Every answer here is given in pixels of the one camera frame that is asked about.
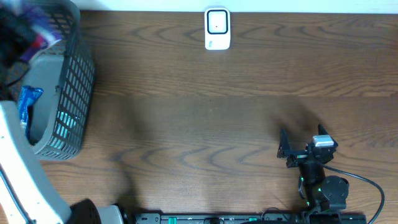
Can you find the red purple pad package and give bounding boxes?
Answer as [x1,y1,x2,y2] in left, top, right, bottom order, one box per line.
[11,1,62,62]

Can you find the blue cookie package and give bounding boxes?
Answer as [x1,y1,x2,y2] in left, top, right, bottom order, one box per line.
[17,85,44,141]

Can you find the teal wet wipes pack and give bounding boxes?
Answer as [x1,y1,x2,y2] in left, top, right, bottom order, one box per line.
[49,111,76,150]

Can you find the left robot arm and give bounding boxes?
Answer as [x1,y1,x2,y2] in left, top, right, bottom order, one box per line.
[1,1,127,223]

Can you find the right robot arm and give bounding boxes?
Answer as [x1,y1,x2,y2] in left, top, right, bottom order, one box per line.
[277,125,349,223]

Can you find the white barcode scanner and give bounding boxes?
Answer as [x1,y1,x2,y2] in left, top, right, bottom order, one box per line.
[204,7,231,50]

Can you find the grey plastic mesh basket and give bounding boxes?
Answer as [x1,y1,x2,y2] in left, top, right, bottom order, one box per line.
[1,1,95,161]

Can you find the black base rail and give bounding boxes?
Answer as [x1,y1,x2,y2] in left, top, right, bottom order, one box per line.
[132,213,367,224]

